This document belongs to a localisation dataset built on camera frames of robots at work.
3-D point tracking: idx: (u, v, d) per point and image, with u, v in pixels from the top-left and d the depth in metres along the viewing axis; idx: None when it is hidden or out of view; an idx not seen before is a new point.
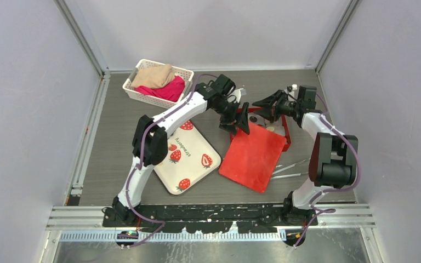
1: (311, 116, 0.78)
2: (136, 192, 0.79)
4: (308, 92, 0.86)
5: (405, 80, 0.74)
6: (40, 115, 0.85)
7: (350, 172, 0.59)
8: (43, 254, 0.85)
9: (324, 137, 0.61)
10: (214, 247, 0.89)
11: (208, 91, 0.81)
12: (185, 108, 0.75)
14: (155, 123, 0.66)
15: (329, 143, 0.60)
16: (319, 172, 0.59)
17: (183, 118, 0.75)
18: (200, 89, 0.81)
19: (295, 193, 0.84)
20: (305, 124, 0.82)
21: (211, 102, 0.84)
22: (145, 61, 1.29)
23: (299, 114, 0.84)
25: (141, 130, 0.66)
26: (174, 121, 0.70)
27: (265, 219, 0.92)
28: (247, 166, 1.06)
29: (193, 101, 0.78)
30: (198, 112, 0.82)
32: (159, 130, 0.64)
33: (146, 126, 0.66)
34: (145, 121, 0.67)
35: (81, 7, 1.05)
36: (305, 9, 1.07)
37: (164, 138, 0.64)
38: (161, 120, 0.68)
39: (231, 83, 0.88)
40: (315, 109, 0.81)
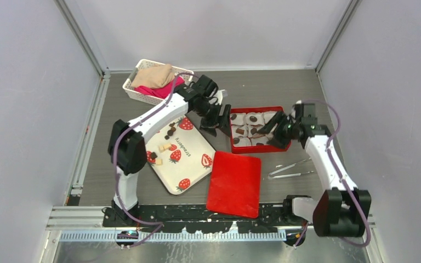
1: (317, 147, 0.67)
2: (128, 196, 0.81)
4: (306, 107, 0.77)
5: (405, 80, 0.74)
6: (40, 115, 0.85)
7: (357, 228, 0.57)
8: (43, 254, 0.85)
9: (333, 199, 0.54)
10: (214, 248, 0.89)
11: (189, 92, 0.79)
12: (165, 111, 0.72)
14: (131, 129, 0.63)
15: (336, 207, 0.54)
16: (325, 230, 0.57)
17: (162, 120, 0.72)
18: (181, 89, 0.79)
19: (295, 205, 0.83)
20: (309, 150, 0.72)
21: (193, 103, 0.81)
22: (145, 61, 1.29)
23: (303, 131, 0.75)
25: (115, 135, 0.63)
26: (153, 124, 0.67)
27: (265, 219, 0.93)
28: (233, 194, 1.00)
29: (173, 102, 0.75)
30: (178, 115, 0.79)
32: (136, 136, 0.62)
33: (121, 131, 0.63)
34: (120, 126, 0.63)
35: (82, 7, 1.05)
36: (305, 9, 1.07)
37: (141, 144, 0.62)
38: (138, 124, 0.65)
39: (213, 84, 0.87)
40: (321, 131, 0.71)
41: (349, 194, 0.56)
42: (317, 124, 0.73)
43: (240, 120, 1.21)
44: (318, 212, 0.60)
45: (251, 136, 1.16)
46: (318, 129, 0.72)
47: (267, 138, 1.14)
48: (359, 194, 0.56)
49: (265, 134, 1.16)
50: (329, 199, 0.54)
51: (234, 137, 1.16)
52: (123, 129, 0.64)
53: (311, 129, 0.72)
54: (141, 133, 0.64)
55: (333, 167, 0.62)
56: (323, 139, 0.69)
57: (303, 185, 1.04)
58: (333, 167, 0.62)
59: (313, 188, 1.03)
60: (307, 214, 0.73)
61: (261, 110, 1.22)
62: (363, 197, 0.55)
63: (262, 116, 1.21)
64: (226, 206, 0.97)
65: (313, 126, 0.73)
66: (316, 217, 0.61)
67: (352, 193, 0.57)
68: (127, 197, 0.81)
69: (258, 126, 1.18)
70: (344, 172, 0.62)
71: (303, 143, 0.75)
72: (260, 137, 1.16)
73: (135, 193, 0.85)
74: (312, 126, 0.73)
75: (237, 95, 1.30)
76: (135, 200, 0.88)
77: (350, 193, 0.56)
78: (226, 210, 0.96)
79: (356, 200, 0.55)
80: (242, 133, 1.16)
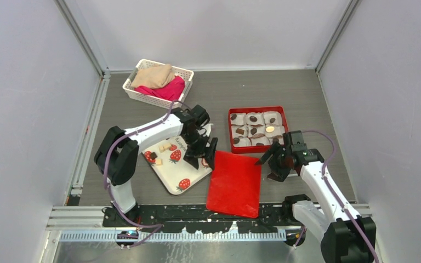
1: (313, 175, 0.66)
2: (124, 200, 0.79)
4: (294, 135, 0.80)
5: (405, 80, 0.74)
6: (40, 115, 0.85)
7: (368, 257, 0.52)
8: (43, 254, 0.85)
9: (338, 231, 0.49)
10: (214, 248, 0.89)
11: (185, 115, 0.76)
12: (160, 127, 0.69)
14: (126, 136, 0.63)
15: (344, 238, 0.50)
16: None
17: (157, 138, 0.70)
18: (178, 111, 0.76)
19: (295, 213, 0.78)
20: (306, 179, 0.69)
21: (187, 127, 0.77)
22: (145, 61, 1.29)
23: (296, 158, 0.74)
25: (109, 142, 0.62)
26: (148, 137, 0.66)
27: (265, 219, 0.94)
28: (233, 194, 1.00)
29: (169, 121, 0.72)
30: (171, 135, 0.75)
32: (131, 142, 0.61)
33: (115, 137, 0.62)
34: (115, 132, 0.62)
35: (82, 7, 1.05)
36: (305, 9, 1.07)
37: (135, 152, 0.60)
38: (134, 133, 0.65)
39: (205, 116, 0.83)
40: (313, 156, 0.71)
41: (352, 222, 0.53)
42: (307, 150, 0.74)
43: (240, 120, 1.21)
44: (324, 244, 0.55)
45: (251, 136, 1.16)
46: (309, 154, 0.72)
47: (267, 138, 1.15)
48: (363, 223, 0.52)
49: (265, 134, 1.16)
50: (336, 232, 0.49)
51: (234, 137, 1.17)
52: (119, 135, 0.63)
53: (303, 155, 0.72)
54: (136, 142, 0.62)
55: (331, 196, 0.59)
56: (318, 166, 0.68)
57: (303, 185, 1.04)
58: (333, 196, 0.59)
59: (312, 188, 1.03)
60: (309, 221, 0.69)
61: (261, 111, 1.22)
62: (368, 226, 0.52)
63: (262, 116, 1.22)
64: (226, 205, 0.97)
65: (305, 152, 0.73)
66: (323, 248, 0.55)
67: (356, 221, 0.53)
68: (123, 201, 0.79)
69: (258, 126, 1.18)
70: (345, 200, 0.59)
71: (298, 171, 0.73)
72: (260, 137, 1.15)
73: (130, 195, 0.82)
74: (304, 152, 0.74)
75: (237, 95, 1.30)
76: (134, 201, 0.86)
77: (354, 222, 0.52)
78: (225, 209, 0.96)
79: (361, 230, 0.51)
80: (242, 133, 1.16)
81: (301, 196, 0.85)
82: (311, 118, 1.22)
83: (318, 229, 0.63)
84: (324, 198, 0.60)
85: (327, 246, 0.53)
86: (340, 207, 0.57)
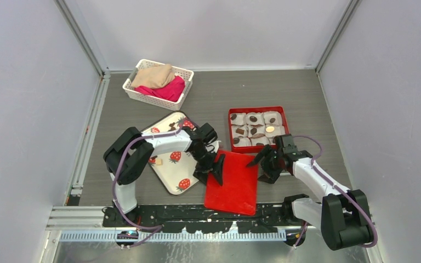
1: (303, 167, 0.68)
2: (125, 200, 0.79)
4: (285, 138, 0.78)
5: (405, 80, 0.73)
6: (40, 115, 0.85)
7: (367, 231, 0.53)
8: (43, 254, 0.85)
9: (333, 203, 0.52)
10: (214, 248, 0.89)
11: (194, 133, 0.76)
12: (173, 137, 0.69)
14: (142, 137, 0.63)
15: (339, 210, 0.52)
16: (339, 241, 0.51)
17: (168, 148, 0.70)
18: (187, 129, 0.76)
19: (295, 213, 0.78)
20: (298, 173, 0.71)
21: (193, 147, 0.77)
22: (145, 61, 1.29)
23: (286, 159, 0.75)
25: (126, 141, 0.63)
26: (161, 144, 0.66)
27: (265, 219, 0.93)
28: (231, 192, 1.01)
29: (181, 135, 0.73)
30: (179, 149, 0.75)
32: (147, 143, 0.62)
33: (132, 137, 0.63)
34: (135, 132, 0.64)
35: (82, 7, 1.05)
36: (305, 9, 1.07)
37: (149, 154, 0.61)
38: (149, 137, 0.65)
39: (214, 133, 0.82)
40: (302, 155, 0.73)
41: (346, 196, 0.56)
42: (297, 150, 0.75)
43: (240, 120, 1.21)
44: (323, 226, 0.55)
45: (251, 136, 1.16)
46: (299, 153, 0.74)
47: (267, 139, 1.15)
48: (354, 195, 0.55)
49: (265, 134, 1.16)
50: (330, 204, 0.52)
51: (234, 136, 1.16)
52: (136, 136, 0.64)
53: (293, 155, 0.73)
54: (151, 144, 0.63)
55: (323, 179, 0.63)
56: (306, 160, 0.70)
57: (303, 185, 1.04)
58: (324, 179, 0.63)
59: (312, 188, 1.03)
60: (309, 219, 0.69)
61: (261, 111, 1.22)
62: (359, 197, 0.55)
63: (262, 117, 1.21)
64: (224, 203, 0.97)
65: (295, 153, 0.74)
66: (323, 234, 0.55)
67: (347, 195, 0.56)
68: (125, 201, 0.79)
69: (258, 126, 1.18)
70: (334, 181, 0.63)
71: (290, 170, 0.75)
72: (260, 137, 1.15)
73: (133, 196, 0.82)
74: (295, 153, 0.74)
75: (237, 95, 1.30)
76: (135, 203, 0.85)
77: (347, 195, 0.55)
78: (223, 207, 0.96)
79: (354, 201, 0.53)
80: (242, 133, 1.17)
81: (300, 195, 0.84)
82: (310, 118, 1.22)
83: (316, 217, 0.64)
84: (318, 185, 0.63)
85: (324, 225, 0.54)
86: (331, 187, 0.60)
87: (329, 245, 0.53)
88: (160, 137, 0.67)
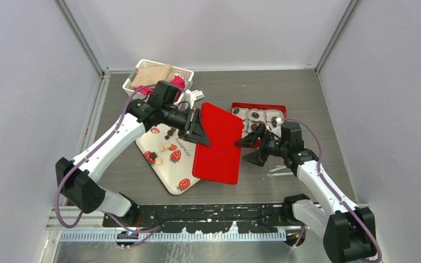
1: (309, 172, 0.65)
2: (115, 207, 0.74)
4: (294, 132, 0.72)
5: (405, 80, 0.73)
6: (40, 115, 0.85)
7: (369, 248, 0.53)
8: (43, 254, 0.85)
9: (340, 223, 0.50)
10: (214, 248, 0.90)
11: (143, 109, 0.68)
12: (114, 139, 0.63)
14: (77, 169, 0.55)
15: (344, 230, 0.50)
16: (342, 258, 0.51)
17: (114, 150, 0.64)
18: (134, 107, 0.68)
19: (295, 213, 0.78)
20: (302, 177, 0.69)
21: (152, 121, 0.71)
22: (145, 60, 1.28)
23: (291, 159, 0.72)
25: (61, 176, 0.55)
26: (101, 158, 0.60)
27: (265, 219, 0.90)
28: (222, 148, 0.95)
29: (124, 126, 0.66)
30: (136, 136, 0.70)
32: (82, 175, 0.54)
33: (64, 171, 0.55)
34: (63, 165, 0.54)
35: (81, 7, 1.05)
36: (305, 9, 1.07)
37: (90, 184, 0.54)
38: (83, 160, 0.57)
39: (174, 90, 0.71)
40: (309, 156, 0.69)
41: (352, 214, 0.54)
42: (303, 150, 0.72)
43: (241, 114, 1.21)
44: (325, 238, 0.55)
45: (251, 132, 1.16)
46: (304, 154, 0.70)
47: None
48: (362, 213, 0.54)
49: None
50: (336, 224, 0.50)
51: None
52: (69, 167, 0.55)
53: (299, 156, 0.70)
54: (87, 172, 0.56)
55: (329, 192, 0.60)
56: (313, 165, 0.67)
57: (303, 185, 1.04)
58: (330, 191, 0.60)
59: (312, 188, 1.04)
60: (309, 220, 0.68)
61: (264, 108, 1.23)
62: (367, 216, 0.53)
63: (264, 114, 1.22)
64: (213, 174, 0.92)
65: (301, 154, 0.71)
66: (324, 246, 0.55)
67: (354, 213, 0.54)
68: (115, 207, 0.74)
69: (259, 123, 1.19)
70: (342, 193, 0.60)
71: (294, 171, 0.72)
72: None
73: (123, 199, 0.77)
74: (300, 153, 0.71)
75: (237, 95, 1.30)
76: (129, 203, 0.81)
77: (353, 213, 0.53)
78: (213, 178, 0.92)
79: (360, 220, 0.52)
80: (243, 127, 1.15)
81: (300, 195, 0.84)
82: (310, 119, 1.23)
83: (318, 225, 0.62)
84: (323, 196, 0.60)
85: (328, 240, 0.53)
86: (338, 201, 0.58)
87: (331, 258, 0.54)
88: (96, 150, 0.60)
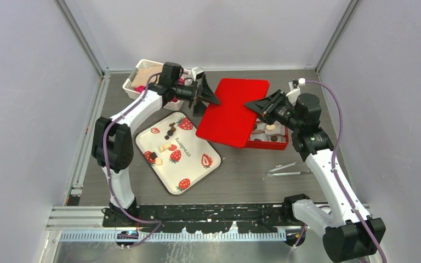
1: (322, 167, 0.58)
2: (124, 194, 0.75)
4: (311, 113, 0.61)
5: (405, 80, 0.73)
6: (40, 115, 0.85)
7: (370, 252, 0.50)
8: (43, 254, 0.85)
9: (347, 235, 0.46)
10: (214, 248, 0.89)
11: (160, 87, 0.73)
12: (142, 106, 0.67)
14: (115, 122, 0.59)
15: (351, 241, 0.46)
16: (339, 258, 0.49)
17: (141, 117, 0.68)
18: (152, 86, 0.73)
19: (295, 209, 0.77)
20: (311, 165, 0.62)
21: (167, 98, 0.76)
22: (146, 60, 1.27)
23: (302, 142, 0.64)
25: (100, 133, 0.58)
26: (135, 118, 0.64)
27: (265, 219, 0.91)
28: (231, 108, 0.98)
29: (149, 97, 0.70)
30: (154, 110, 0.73)
32: (122, 126, 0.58)
33: (104, 127, 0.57)
34: (103, 122, 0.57)
35: (82, 6, 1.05)
36: (305, 9, 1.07)
37: (129, 135, 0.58)
38: (120, 118, 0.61)
39: (178, 69, 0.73)
40: (321, 141, 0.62)
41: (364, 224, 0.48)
42: (316, 135, 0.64)
43: None
44: (328, 237, 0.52)
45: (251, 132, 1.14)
46: (317, 138, 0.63)
47: (266, 136, 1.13)
48: (373, 223, 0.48)
49: (264, 131, 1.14)
50: (344, 236, 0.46)
51: None
52: (107, 124, 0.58)
53: (311, 141, 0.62)
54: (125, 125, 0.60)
55: (342, 195, 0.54)
56: (327, 156, 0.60)
57: (303, 185, 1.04)
58: (343, 194, 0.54)
59: (312, 188, 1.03)
60: (309, 219, 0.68)
61: None
62: (377, 226, 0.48)
63: None
64: (214, 134, 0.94)
65: (314, 139, 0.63)
66: (324, 242, 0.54)
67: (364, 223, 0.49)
68: (124, 195, 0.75)
69: (258, 123, 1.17)
70: (354, 198, 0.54)
71: (304, 158, 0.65)
72: (259, 133, 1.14)
73: (131, 189, 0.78)
74: (314, 138, 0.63)
75: None
76: (134, 196, 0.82)
77: (364, 226, 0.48)
78: (212, 138, 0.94)
79: (370, 232, 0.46)
80: None
81: (300, 195, 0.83)
82: None
83: (320, 227, 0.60)
84: (334, 198, 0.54)
85: (330, 241, 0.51)
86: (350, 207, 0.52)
87: (331, 256, 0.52)
88: (130, 112, 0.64)
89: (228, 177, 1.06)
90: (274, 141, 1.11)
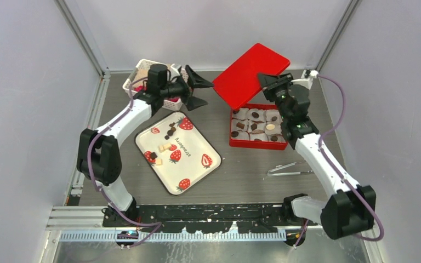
1: (309, 148, 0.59)
2: (121, 198, 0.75)
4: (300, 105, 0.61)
5: (405, 80, 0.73)
6: (40, 115, 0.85)
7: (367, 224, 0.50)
8: (43, 254, 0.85)
9: (341, 203, 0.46)
10: (214, 248, 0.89)
11: (148, 97, 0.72)
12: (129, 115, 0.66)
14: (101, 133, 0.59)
15: (345, 210, 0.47)
16: (337, 232, 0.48)
17: (129, 127, 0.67)
18: (141, 96, 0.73)
19: (294, 203, 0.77)
20: (300, 150, 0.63)
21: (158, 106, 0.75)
22: (145, 61, 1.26)
23: (290, 131, 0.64)
25: (85, 146, 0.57)
26: (122, 128, 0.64)
27: (265, 219, 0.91)
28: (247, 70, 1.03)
29: (136, 107, 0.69)
30: (143, 119, 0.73)
32: (108, 138, 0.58)
33: (89, 139, 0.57)
34: (87, 135, 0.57)
35: (82, 7, 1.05)
36: (305, 9, 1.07)
37: (115, 147, 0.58)
38: (107, 129, 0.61)
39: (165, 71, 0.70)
40: (308, 129, 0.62)
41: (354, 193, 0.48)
42: (303, 123, 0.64)
43: (242, 114, 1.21)
44: (324, 215, 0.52)
45: (251, 131, 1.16)
46: (303, 126, 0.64)
47: (266, 136, 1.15)
48: (363, 192, 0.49)
49: (264, 131, 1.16)
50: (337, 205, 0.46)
51: (234, 130, 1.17)
52: (92, 137, 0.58)
53: (297, 129, 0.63)
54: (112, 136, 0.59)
55: (330, 169, 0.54)
56: (314, 139, 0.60)
57: (303, 186, 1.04)
58: (331, 167, 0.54)
59: (312, 188, 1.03)
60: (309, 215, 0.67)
61: (264, 108, 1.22)
62: (368, 194, 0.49)
63: (264, 114, 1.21)
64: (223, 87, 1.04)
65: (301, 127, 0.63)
66: (322, 221, 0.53)
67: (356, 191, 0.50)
68: (120, 199, 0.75)
69: (259, 123, 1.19)
70: (343, 170, 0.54)
71: (292, 144, 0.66)
72: (259, 133, 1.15)
73: (126, 191, 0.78)
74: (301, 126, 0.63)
75: None
76: (131, 195, 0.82)
77: (356, 193, 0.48)
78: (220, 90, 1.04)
79: (362, 198, 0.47)
80: (242, 127, 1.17)
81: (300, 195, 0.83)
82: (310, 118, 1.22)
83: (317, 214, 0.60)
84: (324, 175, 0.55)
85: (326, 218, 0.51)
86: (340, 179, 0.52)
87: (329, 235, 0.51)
88: (117, 121, 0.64)
89: (228, 177, 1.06)
90: (275, 141, 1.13)
